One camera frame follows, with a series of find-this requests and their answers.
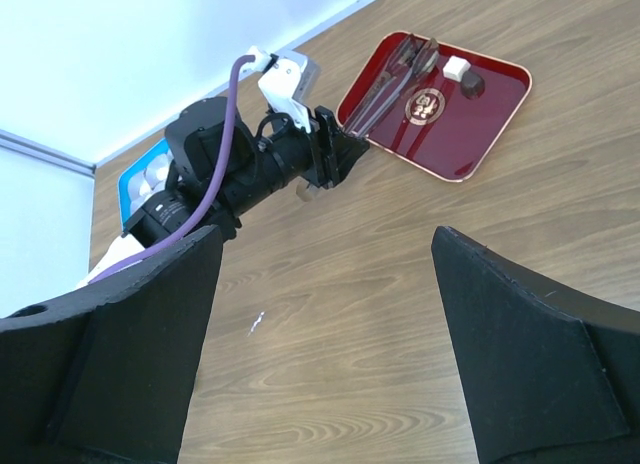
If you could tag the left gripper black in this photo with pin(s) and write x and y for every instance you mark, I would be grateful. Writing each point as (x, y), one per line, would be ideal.
(334, 152)

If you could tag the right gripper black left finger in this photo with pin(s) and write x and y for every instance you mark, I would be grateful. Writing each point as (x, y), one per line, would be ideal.
(105, 374)

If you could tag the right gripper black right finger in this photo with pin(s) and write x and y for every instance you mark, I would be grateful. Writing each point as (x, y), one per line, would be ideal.
(549, 374)

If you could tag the metal tongs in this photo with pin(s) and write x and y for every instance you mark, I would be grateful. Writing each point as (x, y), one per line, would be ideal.
(412, 59)

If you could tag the dark round chocolate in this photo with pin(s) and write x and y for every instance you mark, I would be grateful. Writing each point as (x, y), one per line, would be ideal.
(472, 85)

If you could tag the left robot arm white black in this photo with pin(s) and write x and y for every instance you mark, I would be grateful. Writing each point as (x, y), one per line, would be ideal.
(220, 169)

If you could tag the white square chocolate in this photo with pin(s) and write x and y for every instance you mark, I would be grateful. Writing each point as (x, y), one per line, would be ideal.
(455, 68)

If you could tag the red lacquer tray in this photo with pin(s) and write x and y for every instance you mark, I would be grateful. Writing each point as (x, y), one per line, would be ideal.
(434, 127)

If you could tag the blue tin box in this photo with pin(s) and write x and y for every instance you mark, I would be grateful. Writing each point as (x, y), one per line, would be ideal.
(146, 176)

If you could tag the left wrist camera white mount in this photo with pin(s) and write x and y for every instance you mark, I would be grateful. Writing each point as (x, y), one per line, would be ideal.
(286, 82)

